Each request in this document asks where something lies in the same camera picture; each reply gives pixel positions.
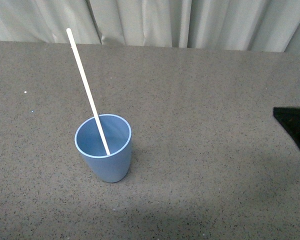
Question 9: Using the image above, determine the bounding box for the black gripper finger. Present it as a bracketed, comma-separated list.
[273, 107, 300, 150]

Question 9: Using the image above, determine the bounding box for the white chopstick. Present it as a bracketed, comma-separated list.
[66, 28, 111, 156]

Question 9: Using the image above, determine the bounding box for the blue plastic cup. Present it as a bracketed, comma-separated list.
[74, 114, 132, 183]

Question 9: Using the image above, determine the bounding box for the grey-green curtain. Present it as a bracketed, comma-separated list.
[0, 0, 300, 55]

